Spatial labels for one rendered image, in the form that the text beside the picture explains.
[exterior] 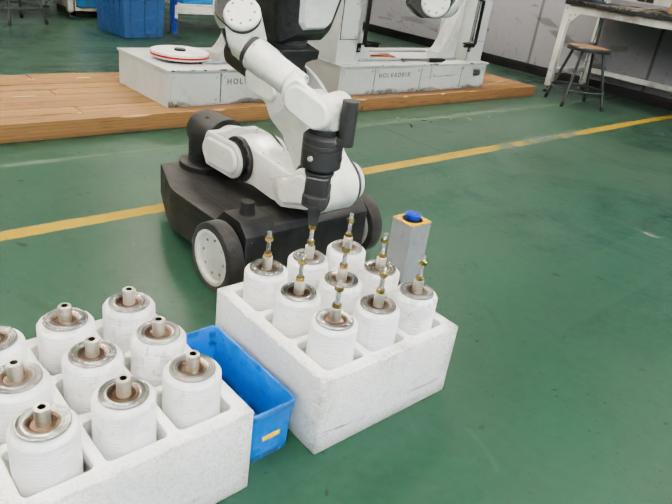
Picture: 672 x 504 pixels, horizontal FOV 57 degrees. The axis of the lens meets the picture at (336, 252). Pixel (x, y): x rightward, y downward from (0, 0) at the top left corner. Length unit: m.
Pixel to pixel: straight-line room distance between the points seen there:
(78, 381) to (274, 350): 0.39
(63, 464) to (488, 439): 0.85
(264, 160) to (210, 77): 1.54
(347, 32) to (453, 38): 1.18
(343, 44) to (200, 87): 1.04
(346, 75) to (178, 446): 3.14
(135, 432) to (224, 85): 2.58
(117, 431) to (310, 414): 0.40
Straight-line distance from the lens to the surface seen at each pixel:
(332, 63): 3.93
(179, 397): 1.05
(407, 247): 1.55
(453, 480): 1.31
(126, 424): 1.00
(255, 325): 1.31
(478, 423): 1.46
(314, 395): 1.21
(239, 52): 1.38
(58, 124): 2.98
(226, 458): 1.13
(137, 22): 5.70
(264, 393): 1.30
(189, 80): 3.28
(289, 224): 1.75
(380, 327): 1.26
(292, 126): 1.71
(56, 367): 1.21
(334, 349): 1.20
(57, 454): 0.97
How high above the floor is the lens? 0.90
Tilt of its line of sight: 26 degrees down
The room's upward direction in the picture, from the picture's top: 8 degrees clockwise
